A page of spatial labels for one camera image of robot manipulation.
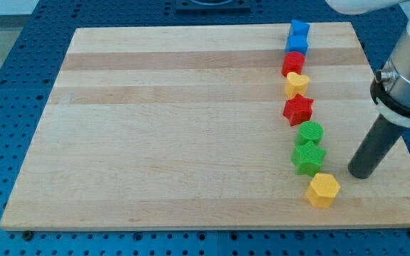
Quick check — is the yellow heart block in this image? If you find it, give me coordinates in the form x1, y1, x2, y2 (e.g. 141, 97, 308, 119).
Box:
284, 72, 310, 99

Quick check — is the light wooden board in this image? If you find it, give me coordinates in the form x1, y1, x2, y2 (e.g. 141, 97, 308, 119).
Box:
0, 22, 410, 231

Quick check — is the red star block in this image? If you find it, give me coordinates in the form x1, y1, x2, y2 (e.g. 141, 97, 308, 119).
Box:
283, 94, 314, 127

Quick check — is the green cylinder block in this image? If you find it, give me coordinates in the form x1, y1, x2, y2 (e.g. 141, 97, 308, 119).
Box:
295, 121, 324, 146

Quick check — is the green star block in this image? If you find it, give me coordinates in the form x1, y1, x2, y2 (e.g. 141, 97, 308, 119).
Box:
291, 141, 327, 177

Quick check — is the red cylinder block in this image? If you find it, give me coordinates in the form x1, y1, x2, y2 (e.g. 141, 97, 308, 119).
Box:
281, 51, 305, 77

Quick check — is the blue cube block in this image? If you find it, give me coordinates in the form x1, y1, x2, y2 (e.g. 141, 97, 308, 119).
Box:
285, 36, 308, 55

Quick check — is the yellow hexagon block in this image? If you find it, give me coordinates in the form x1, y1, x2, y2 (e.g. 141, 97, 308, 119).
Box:
305, 173, 340, 208

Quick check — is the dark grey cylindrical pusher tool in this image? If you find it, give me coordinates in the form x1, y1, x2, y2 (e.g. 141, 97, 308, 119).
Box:
347, 114, 406, 179

